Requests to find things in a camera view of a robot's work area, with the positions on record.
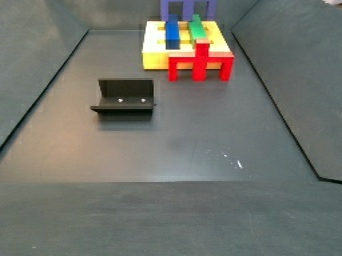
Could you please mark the green bar block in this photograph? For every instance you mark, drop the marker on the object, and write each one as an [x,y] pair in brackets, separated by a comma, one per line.
[196,29]

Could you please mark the purple E-shaped block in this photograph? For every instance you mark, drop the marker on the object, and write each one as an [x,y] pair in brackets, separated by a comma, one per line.
[188,9]

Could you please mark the blue bar block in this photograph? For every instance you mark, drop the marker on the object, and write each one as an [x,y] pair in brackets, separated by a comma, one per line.
[172,36]

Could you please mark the red E-shaped block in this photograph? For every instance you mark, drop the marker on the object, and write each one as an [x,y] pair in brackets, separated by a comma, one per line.
[200,59]

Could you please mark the black angle fixture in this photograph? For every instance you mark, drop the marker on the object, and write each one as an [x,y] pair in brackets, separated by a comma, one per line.
[124,95]

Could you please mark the yellow slotted board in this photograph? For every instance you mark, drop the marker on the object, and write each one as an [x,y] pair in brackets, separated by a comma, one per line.
[155,53]

